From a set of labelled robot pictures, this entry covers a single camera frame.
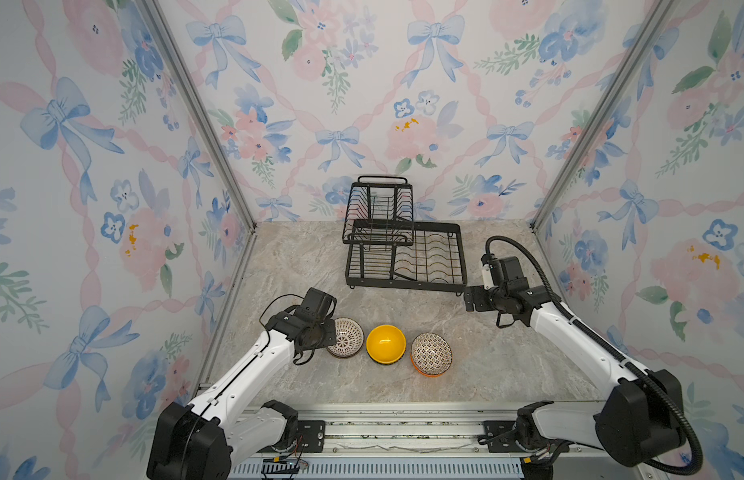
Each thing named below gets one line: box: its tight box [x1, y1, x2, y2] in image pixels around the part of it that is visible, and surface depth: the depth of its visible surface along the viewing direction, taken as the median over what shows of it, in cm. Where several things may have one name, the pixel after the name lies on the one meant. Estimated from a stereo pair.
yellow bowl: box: [366, 324, 407, 365], surface depth 87 cm
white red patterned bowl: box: [326, 317, 364, 357], surface depth 88 cm
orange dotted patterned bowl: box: [410, 332, 453, 378], surface depth 85 cm
